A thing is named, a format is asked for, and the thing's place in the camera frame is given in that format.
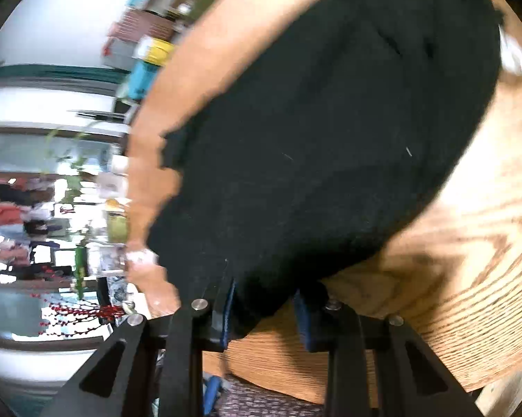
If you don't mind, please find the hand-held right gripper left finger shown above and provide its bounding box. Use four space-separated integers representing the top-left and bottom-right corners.
39 278 238 417

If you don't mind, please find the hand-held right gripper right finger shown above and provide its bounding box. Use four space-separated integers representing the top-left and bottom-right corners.
293 291 483 417

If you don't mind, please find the black garment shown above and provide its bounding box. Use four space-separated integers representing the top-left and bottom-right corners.
145 0 505 342

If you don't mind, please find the blue object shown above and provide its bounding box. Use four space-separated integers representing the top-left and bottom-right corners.
202 376 223 415

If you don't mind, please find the patterned rug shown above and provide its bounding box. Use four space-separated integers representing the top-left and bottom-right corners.
217 376 331 417

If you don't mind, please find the red berry branch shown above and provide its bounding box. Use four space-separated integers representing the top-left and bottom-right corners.
39 265 128 336

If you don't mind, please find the green bottle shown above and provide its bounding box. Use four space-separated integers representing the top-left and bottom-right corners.
73 245 88 300

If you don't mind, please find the green plant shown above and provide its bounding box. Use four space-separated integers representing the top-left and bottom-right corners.
46 126 97 209

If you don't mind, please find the teal box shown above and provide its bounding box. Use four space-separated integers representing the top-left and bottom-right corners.
125 61 158 100

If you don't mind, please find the yellow box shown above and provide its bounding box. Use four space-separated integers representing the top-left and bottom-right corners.
135 37 175 67

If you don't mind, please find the brick pattern box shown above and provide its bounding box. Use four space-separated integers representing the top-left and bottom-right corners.
109 9 177 46

